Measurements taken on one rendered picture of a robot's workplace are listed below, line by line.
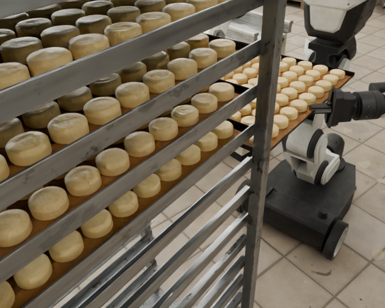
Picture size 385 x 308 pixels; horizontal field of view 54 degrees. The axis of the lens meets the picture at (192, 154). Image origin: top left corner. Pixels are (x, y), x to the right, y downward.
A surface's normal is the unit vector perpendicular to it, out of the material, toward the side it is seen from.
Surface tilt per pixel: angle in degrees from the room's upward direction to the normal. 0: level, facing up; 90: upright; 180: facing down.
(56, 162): 90
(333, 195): 0
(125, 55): 90
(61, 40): 90
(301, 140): 66
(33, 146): 0
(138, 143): 0
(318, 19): 91
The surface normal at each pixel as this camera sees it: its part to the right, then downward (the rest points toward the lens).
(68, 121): -0.04, -0.80
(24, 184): 0.77, 0.35
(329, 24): -0.64, 0.48
